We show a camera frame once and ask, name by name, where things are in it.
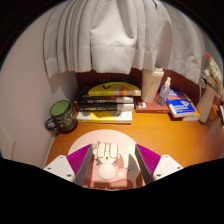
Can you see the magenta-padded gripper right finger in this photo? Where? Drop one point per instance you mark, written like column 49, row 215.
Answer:
column 165, row 166

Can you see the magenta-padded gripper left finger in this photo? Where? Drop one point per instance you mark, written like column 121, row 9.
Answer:
column 61, row 166

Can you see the white computer mouse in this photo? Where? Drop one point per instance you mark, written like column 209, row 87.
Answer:
column 106, row 163

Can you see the round pink cartoon mouse pad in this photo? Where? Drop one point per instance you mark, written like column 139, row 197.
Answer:
column 86, row 138

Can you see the dark green mug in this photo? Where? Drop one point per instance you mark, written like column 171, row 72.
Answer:
column 61, row 116

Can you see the maroon flat notebook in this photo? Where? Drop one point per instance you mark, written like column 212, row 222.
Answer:
column 150, row 106

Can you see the blue book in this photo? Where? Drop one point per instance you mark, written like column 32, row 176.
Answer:
column 180, row 105

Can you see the clear spray bottle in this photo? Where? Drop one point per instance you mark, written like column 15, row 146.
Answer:
column 164, row 93

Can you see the white ceramic pitcher vase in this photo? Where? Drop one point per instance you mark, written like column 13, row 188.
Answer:
column 206, row 100

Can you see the cream tumbler with lid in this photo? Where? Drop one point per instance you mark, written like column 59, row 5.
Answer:
column 150, row 85

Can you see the yellow and black book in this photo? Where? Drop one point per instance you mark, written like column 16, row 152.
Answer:
column 110, row 88

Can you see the white flower bouquet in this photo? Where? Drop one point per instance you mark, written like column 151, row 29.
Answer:
column 213, row 73

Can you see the white curtain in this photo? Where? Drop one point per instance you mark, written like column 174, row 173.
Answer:
column 116, row 33

